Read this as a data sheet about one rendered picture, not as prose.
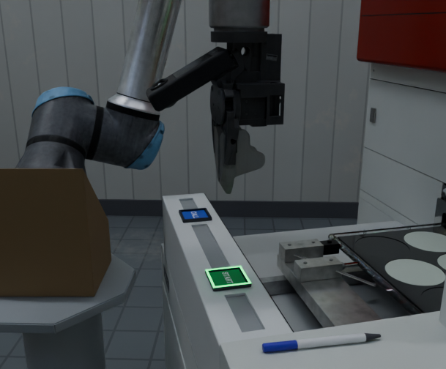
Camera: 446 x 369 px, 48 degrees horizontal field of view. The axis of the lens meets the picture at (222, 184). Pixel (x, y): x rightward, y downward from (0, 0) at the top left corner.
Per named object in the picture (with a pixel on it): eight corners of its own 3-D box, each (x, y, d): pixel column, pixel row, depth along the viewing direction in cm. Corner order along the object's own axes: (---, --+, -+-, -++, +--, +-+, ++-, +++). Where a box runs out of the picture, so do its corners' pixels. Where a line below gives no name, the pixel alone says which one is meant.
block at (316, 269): (333, 269, 93) (335, 254, 92) (341, 277, 90) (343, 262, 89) (293, 274, 91) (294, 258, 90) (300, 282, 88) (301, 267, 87)
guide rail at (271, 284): (455, 266, 107) (457, 254, 106) (461, 271, 105) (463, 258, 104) (229, 295, 95) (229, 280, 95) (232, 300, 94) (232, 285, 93)
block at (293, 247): (316, 251, 100) (316, 237, 99) (323, 258, 97) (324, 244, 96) (278, 255, 99) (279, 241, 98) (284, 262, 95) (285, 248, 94)
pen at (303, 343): (378, 329, 58) (261, 341, 56) (382, 334, 57) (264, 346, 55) (377, 337, 58) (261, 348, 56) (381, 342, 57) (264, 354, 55)
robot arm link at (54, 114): (22, 158, 103) (34, 106, 110) (87, 171, 108) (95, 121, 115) (28, 128, 94) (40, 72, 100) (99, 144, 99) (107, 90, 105)
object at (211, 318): (204, 250, 115) (203, 192, 111) (291, 428, 64) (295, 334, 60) (164, 253, 113) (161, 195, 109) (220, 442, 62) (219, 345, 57)
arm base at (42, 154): (-9, 177, 90) (2, 132, 95) (28, 212, 103) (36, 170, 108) (72, 173, 89) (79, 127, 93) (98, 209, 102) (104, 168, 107)
